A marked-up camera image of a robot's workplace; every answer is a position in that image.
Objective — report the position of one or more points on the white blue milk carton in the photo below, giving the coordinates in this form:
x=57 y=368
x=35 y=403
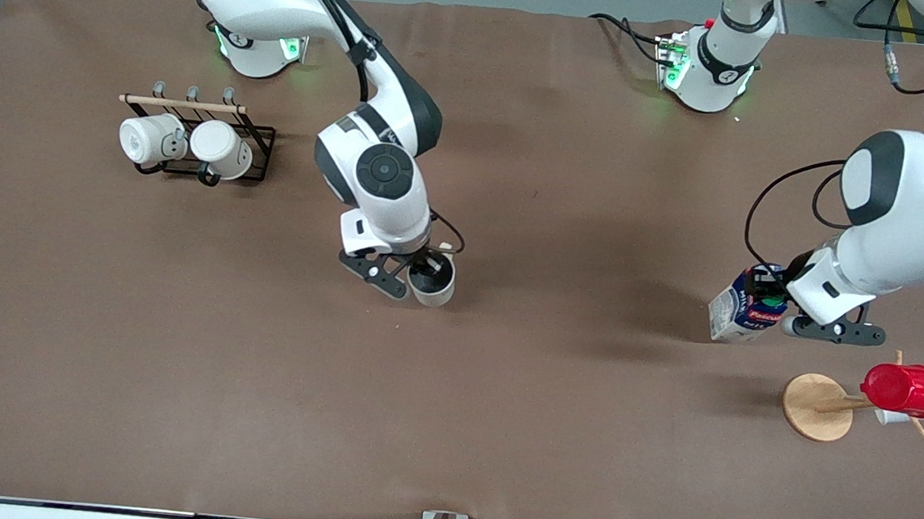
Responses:
x=731 y=316

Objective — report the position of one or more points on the small white cup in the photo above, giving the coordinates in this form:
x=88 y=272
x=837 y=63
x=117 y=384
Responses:
x=890 y=417

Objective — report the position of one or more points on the brown table cover sheet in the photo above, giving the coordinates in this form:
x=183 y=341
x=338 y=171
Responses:
x=498 y=421

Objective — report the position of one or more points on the wooden mug tree stand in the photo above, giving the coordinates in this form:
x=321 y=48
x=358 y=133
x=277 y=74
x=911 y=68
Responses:
x=813 y=407

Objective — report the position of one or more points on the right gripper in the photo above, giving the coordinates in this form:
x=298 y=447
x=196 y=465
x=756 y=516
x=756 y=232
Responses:
x=429 y=266

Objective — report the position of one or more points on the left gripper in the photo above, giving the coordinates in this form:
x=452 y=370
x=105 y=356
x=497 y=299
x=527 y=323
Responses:
x=771 y=286

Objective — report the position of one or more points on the white mug grey inside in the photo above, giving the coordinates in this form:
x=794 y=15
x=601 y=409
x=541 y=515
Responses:
x=436 y=292

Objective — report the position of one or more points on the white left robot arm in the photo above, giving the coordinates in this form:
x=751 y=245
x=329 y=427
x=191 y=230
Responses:
x=918 y=207

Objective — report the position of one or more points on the white mug labelled bottom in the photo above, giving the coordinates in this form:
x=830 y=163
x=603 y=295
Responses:
x=142 y=139

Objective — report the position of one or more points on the white mug plain bottom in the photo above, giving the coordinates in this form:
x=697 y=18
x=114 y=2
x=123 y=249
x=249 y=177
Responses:
x=221 y=145

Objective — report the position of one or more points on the red plastic cup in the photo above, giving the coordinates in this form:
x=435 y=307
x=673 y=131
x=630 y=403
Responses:
x=906 y=390

